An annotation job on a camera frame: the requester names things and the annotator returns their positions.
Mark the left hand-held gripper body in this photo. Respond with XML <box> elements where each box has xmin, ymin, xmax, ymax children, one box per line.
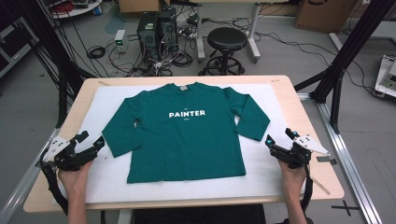
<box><xmin>41</xmin><ymin>135</ymin><xmax>99</xmax><ymax>172</ymax></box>

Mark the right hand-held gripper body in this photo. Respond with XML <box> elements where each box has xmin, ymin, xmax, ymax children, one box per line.
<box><xmin>270</xmin><ymin>133</ymin><xmax>332</xmax><ymax>170</ymax></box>

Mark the teal long-sleeved shirt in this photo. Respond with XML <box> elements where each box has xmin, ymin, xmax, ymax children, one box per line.
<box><xmin>101</xmin><ymin>81</ymin><xmax>271</xmax><ymax>185</ymax></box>

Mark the person's right hand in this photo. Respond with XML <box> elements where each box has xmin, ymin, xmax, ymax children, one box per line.
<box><xmin>277</xmin><ymin>160</ymin><xmax>308</xmax><ymax>198</ymax></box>

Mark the person's left hand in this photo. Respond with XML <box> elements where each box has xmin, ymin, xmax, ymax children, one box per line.
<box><xmin>57</xmin><ymin>161</ymin><xmax>95</xmax><ymax>203</ymax></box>

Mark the black tape piece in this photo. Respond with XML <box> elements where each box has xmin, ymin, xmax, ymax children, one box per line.
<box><xmin>317</xmin><ymin>156</ymin><xmax>338</xmax><ymax>166</ymax></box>

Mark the thin wooden stick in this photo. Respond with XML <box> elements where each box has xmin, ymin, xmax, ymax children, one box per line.
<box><xmin>311</xmin><ymin>176</ymin><xmax>332</xmax><ymax>196</ymax></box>

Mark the white foam mat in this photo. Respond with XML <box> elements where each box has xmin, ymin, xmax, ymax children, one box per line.
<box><xmin>50</xmin><ymin>83</ymin><xmax>312</xmax><ymax>205</ymax></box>

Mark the person's dark clothing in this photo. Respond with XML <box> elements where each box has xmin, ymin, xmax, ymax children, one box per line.
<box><xmin>132</xmin><ymin>203</ymin><xmax>267</xmax><ymax>224</ymax></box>

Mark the white power supply box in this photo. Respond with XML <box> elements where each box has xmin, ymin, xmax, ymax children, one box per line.
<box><xmin>114</xmin><ymin>29</ymin><xmax>129</xmax><ymax>53</ymax></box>

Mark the white flat device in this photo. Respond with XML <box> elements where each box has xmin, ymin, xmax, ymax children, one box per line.
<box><xmin>375</xmin><ymin>55</ymin><xmax>396</xmax><ymax>99</ymax></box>

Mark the black round stool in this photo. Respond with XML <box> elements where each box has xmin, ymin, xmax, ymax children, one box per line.
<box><xmin>198</xmin><ymin>26</ymin><xmax>249</xmax><ymax>77</ymax></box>

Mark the black computer tower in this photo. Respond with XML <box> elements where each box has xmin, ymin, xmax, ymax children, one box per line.
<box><xmin>136</xmin><ymin>11</ymin><xmax>160</xmax><ymax>60</ymax></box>
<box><xmin>158</xmin><ymin>7</ymin><xmax>179</xmax><ymax>52</ymax></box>

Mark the large cardboard box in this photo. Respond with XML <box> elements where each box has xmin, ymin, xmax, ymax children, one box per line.
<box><xmin>294</xmin><ymin>0</ymin><xmax>359</xmax><ymax>34</ymax></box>

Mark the white round table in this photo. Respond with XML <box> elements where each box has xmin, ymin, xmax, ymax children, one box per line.
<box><xmin>46</xmin><ymin>0</ymin><xmax>104</xmax><ymax>20</ymax></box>

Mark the small cardboard box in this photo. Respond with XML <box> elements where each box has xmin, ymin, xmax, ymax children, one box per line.
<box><xmin>118</xmin><ymin>0</ymin><xmax>171</xmax><ymax>14</ymax></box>

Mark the thick black gripper cable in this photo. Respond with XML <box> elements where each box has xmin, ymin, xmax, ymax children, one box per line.
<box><xmin>300</xmin><ymin>164</ymin><xmax>315</xmax><ymax>216</ymax></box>
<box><xmin>38</xmin><ymin>148</ymin><xmax>69</xmax><ymax>217</ymax></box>

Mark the black metal frame post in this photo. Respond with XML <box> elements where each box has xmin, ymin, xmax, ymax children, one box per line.
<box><xmin>8</xmin><ymin>0</ymin><xmax>97</xmax><ymax>129</ymax></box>
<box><xmin>293</xmin><ymin>0</ymin><xmax>396</xmax><ymax>134</ymax></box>

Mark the aluminium floor rail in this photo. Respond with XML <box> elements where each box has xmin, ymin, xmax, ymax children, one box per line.
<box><xmin>297</xmin><ymin>92</ymin><xmax>384</xmax><ymax>224</ymax></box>
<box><xmin>0</xmin><ymin>128</ymin><xmax>61</xmax><ymax>224</ymax></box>

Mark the coiled black cable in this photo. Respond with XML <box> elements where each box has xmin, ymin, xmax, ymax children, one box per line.
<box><xmin>86</xmin><ymin>45</ymin><xmax>106</xmax><ymax>60</ymax></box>

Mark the tangle of floor cables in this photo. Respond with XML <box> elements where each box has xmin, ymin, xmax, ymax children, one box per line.
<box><xmin>106</xmin><ymin>43</ymin><xmax>194</xmax><ymax>77</ymax></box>

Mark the white desk frame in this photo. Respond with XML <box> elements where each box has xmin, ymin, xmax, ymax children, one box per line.
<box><xmin>194</xmin><ymin>0</ymin><xmax>262</xmax><ymax>63</ymax></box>

